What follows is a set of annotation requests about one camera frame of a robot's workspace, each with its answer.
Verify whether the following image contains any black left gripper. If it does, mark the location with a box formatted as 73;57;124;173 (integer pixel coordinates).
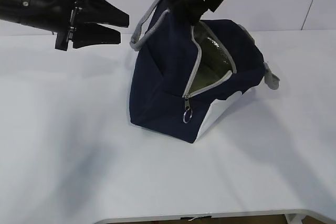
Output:
55;0;129;50

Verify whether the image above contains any navy blue lunch bag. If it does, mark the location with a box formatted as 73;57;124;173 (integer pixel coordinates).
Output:
129;0;280;143

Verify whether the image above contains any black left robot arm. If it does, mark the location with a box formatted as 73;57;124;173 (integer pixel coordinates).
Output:
1;0;130;51

